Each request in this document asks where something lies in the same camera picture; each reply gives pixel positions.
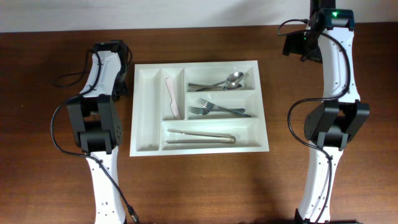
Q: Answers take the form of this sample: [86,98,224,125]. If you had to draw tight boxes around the large metal spoon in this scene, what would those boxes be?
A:
[197,83,243,91]
[188,72,244,88]

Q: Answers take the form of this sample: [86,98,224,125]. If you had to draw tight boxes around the metal fork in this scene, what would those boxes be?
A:
[198,98,251,118]
[189,107,246,116]

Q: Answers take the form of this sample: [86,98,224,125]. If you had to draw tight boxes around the metal tongs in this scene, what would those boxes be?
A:
[166,129,236,144]

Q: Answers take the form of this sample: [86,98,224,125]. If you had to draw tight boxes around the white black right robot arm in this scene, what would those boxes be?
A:
[282,0,370,223]

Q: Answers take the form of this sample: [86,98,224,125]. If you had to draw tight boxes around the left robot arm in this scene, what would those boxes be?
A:
[67,40,129,223]

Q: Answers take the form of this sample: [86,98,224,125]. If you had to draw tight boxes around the white plastic cutlery tray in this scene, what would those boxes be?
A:
[129,60,270,157]

